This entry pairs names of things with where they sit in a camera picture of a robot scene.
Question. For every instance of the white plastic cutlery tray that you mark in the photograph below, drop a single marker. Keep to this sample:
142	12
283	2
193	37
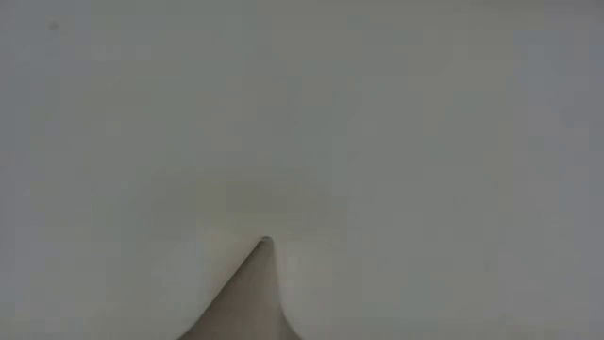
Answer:
302	118

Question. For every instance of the tan pointed wedge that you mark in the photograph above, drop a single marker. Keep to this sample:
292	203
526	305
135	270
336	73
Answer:
250	302

